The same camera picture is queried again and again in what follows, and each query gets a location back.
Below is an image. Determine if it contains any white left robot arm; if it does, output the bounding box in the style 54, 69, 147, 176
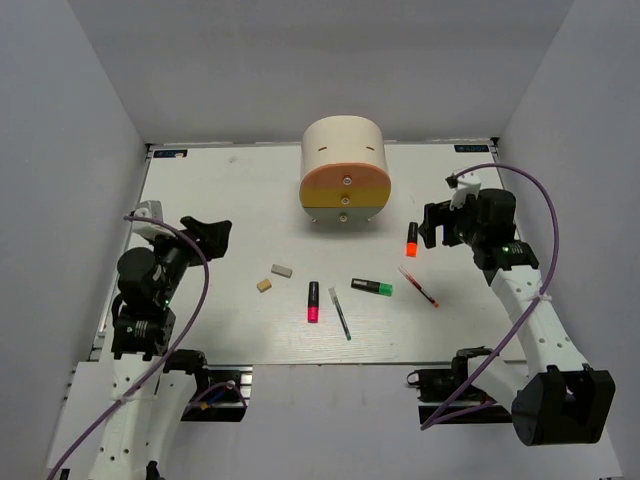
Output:
47, 210, 232, 479

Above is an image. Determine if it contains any grey bottom drawer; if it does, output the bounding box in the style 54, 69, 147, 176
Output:
303, 204, 383, 232

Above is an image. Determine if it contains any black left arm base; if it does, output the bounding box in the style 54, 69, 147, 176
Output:
163, 349, 253, 423

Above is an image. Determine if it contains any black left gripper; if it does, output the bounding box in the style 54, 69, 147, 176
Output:
146, 215, 232, 304

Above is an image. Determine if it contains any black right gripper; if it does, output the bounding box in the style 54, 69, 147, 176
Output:
419, 191, 486, 249

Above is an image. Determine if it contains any purple cable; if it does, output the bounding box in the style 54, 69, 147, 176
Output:
47, 212, 249, 476
419, 163, 559, 431

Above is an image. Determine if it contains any blue label sticker right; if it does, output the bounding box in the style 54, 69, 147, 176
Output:
454, 144, 490, 153

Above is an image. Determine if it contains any blue label sticker left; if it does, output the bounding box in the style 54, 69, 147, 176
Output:
153, 149, 188, 158

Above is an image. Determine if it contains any tan eraser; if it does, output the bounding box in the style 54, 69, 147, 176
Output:
256, 279, 272, 292

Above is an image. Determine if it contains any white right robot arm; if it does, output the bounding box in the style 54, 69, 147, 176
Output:
418, 189, 615, 446

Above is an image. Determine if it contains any red pen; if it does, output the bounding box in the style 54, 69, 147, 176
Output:
398, 266, 439, 308

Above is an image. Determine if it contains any green highlighter marker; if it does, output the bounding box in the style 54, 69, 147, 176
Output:
351, 278, 393, 297

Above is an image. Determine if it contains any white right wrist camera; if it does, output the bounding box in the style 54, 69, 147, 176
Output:
445, 171, 482, 211

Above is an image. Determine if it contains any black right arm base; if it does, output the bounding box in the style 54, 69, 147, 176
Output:
407, 344, 514, 426

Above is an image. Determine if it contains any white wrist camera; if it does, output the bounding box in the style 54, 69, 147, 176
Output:
131, 200, 165, 240
445, 171, 482, 211

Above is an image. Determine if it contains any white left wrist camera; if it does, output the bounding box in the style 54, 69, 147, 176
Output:
131, 200, 165, 240

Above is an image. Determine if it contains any pink highlighter marker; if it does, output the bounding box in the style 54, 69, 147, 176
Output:
307, 281, 319, 324

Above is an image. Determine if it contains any cream cylindrical drawer cabinet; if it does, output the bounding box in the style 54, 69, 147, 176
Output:
299, 115, 391, 224

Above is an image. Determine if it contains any green pen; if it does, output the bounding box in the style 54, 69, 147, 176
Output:
328, 287, 352, 341

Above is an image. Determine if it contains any blue label sticker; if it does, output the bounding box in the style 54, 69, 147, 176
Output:
454, 144, 490, 153
153, 149, 188, 158

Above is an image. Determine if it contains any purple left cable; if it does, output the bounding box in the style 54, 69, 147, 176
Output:
47, 212, 249, 476

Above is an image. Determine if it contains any orange highlighter marker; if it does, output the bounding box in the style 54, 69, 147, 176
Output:
405, 222, 419, 258

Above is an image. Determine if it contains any grey eraser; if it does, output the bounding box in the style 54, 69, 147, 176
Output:
271, 264, 293, 278

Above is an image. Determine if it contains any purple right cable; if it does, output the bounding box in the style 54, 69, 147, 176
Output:
419, 163, 559, 431

